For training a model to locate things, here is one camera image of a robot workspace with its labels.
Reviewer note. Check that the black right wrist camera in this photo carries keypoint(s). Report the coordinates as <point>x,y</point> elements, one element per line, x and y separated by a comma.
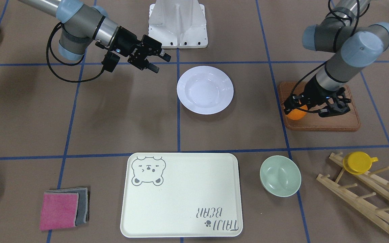
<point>110,61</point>

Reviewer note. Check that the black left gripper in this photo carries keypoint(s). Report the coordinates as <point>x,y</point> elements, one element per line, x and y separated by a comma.
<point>314,95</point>

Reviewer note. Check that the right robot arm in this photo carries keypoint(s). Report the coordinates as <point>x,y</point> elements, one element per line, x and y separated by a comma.
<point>82,24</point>

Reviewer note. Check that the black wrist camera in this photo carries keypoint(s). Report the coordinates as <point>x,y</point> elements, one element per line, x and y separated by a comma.
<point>338,103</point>
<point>110,61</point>

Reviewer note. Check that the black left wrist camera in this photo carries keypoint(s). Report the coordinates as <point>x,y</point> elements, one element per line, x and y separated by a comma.
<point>338,103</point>

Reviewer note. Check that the white round plate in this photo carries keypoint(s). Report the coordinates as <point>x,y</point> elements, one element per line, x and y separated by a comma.
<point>205,90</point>

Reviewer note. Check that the orange fruit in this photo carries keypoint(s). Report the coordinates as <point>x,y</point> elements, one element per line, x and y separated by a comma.
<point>296,114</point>

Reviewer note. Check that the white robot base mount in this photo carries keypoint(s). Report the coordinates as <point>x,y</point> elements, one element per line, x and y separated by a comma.
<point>178,24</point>

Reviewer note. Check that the cream bear print tray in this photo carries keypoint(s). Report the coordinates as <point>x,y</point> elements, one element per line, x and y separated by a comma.
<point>181,195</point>

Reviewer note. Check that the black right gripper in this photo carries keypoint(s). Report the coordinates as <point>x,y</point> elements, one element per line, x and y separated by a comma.
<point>127,39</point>

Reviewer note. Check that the wooden dish rack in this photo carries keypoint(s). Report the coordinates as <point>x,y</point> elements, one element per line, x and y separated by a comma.
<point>374,205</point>

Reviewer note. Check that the pink cloth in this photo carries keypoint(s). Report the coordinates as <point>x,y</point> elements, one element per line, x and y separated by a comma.
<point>59,210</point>

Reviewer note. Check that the grey cloth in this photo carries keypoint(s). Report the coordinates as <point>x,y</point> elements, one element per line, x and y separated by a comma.
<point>82,210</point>

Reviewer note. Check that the wooden cutting board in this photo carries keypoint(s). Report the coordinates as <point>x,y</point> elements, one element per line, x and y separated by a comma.
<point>313,122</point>

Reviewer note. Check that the yellow cup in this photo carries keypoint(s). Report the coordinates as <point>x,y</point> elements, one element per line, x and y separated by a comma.
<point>358,162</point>

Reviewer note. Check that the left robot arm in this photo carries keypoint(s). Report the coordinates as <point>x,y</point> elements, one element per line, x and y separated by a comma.
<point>353,47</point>

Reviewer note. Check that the mint green bowl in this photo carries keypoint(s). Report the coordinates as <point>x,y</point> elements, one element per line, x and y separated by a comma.
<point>280,176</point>

